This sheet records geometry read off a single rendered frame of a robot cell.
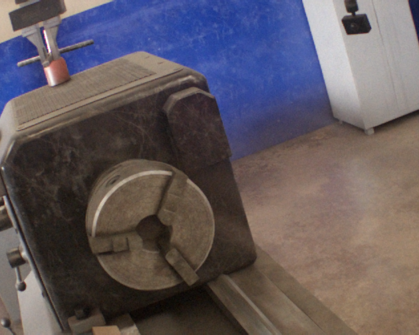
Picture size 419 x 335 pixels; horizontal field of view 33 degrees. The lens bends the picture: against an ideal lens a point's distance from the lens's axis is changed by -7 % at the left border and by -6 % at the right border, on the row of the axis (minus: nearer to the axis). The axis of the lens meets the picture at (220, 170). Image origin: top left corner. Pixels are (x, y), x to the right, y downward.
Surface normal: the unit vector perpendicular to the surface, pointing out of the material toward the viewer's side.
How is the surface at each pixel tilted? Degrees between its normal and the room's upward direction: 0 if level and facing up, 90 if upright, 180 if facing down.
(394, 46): 90
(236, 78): 90
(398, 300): 0
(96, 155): 90
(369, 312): 0
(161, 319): 0
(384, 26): 90
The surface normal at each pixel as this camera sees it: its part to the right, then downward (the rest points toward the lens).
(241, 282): -0.27, -0.91
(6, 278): 0.40, 0.19
